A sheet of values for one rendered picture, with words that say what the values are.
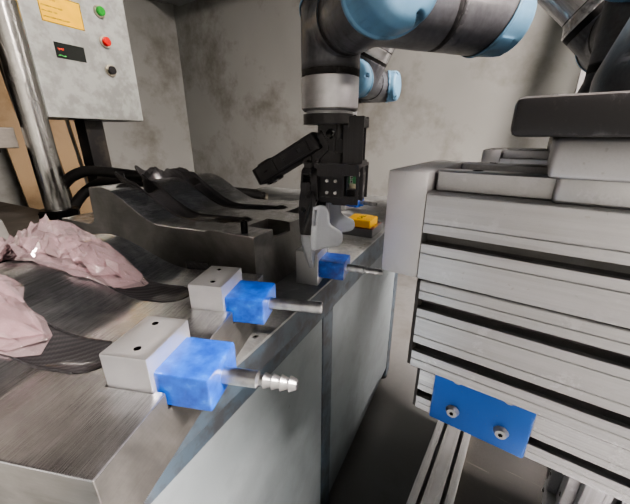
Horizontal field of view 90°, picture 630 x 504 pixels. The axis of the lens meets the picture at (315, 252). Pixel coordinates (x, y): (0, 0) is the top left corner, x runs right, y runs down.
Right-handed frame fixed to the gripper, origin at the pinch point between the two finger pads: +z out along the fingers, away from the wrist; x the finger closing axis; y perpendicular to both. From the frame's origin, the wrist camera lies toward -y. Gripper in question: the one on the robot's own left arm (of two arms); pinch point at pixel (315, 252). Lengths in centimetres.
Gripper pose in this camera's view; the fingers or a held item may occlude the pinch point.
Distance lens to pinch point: 50.2
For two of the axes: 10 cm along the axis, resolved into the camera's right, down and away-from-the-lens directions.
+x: 3.3, -3.3, 8.9
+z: 0.0, 9.4, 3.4
